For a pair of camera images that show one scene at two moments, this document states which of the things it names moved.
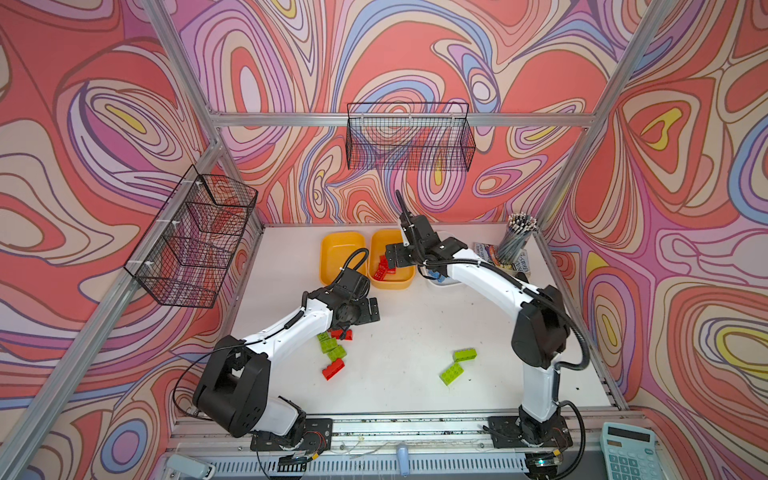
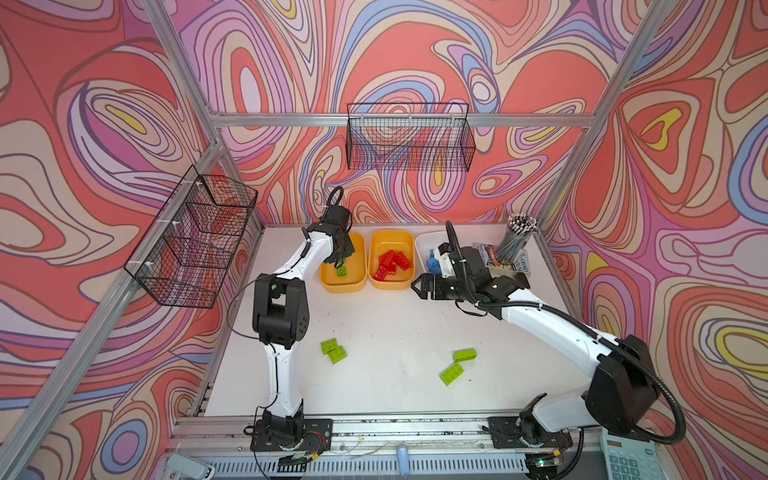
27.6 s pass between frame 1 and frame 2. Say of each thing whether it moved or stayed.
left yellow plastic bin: stayed
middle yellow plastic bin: stayed
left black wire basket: stayed
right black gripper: moved
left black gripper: moved
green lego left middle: stayed
